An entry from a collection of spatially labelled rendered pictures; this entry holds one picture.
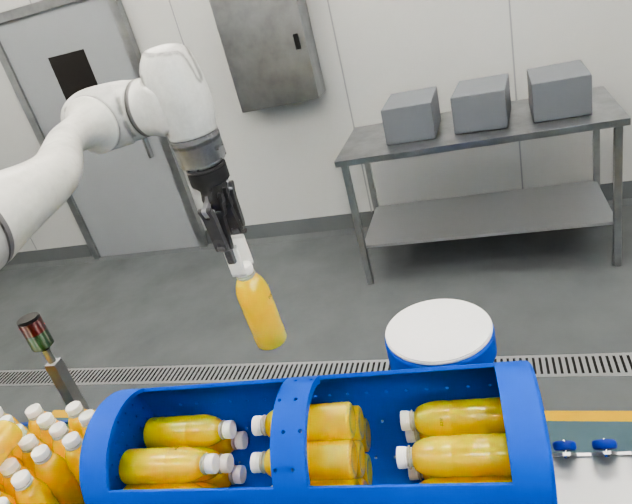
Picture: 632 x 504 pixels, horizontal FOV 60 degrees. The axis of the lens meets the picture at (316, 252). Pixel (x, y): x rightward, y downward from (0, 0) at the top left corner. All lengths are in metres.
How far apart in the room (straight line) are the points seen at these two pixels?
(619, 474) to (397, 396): 0.45
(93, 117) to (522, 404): 0.85
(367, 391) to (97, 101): 0.77
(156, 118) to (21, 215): 0.40
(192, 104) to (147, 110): 0.08
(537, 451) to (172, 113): 0.80
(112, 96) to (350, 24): 3.17
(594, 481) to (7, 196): 1.12
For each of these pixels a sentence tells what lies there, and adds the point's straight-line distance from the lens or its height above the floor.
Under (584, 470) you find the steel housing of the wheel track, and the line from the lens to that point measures 1.30.
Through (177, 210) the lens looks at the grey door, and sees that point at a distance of 4.99.
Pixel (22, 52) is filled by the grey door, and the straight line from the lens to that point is 5.27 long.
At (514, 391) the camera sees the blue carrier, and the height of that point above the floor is 1.23.
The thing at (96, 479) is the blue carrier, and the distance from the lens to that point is 1.23.
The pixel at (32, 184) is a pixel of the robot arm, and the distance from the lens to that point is 0.69.
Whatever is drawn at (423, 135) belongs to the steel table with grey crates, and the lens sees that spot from 3.41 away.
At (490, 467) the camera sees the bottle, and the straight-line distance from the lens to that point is 1.04.
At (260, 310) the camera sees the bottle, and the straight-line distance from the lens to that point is 1.15.
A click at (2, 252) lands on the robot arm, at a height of 1.75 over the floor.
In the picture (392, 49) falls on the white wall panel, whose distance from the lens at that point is 4.07.
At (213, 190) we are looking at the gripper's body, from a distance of 1.04.
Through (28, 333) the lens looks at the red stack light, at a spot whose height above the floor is 1.23.
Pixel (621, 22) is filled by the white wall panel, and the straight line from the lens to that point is 4.14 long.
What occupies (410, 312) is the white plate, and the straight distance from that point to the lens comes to 1.56.
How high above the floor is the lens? 1.92
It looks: 26 degrees down
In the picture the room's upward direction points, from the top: 15 degrees counter-clockwise
